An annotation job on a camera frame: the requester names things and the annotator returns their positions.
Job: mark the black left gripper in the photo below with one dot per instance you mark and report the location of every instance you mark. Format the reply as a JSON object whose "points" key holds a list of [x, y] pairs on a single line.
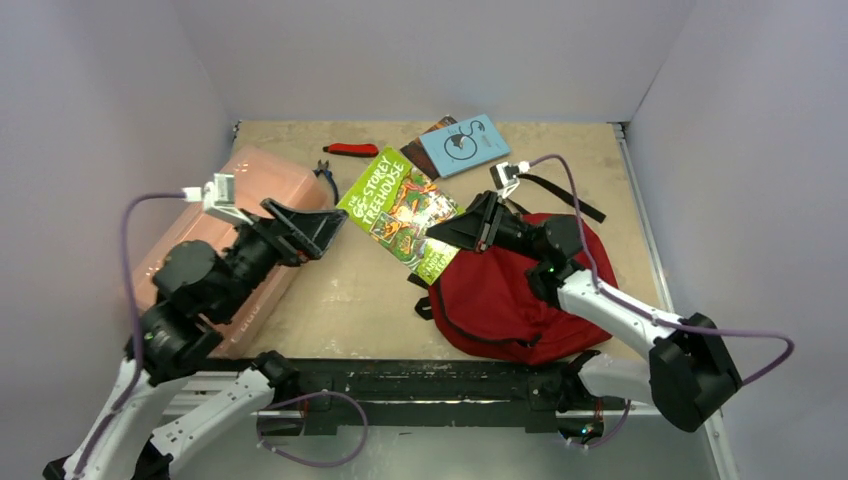
{"points": [[313, 230]]}

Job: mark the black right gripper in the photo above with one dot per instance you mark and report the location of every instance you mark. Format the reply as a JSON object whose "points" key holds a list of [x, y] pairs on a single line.
{"points": [[494, 221]]}

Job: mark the red student backpack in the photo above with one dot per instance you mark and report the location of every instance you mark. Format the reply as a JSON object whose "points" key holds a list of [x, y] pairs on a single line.
{"points": [[501, 305]]}

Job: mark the green illustrated book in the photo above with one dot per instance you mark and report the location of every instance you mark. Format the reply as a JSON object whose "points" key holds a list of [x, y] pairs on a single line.
{"points": [[395, 203]]}

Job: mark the light blue book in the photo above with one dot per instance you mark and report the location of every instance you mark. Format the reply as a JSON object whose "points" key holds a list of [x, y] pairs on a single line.
{"points": [[464, 145]]}

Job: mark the dark brown book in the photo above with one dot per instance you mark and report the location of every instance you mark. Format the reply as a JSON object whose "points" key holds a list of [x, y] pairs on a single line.
{"points": [[415, 152]]}

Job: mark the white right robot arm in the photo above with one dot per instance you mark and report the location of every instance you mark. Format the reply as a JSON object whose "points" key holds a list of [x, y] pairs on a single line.
{"points": [[687, 373]]}

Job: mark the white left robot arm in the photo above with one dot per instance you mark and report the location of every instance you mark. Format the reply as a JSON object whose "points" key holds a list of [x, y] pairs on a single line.
{"points": [[198, 289]]}

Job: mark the red utility knife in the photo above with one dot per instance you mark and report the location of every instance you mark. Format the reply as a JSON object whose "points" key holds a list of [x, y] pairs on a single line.
{"points": [[367, 150]]}

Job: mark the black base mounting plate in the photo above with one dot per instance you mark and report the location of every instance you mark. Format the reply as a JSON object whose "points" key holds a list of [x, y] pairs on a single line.
{"points": [[320, 395]]}

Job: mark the blue handled pliers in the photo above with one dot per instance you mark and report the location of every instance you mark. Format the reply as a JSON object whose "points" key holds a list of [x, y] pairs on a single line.
{"points": [[323, 170]]}

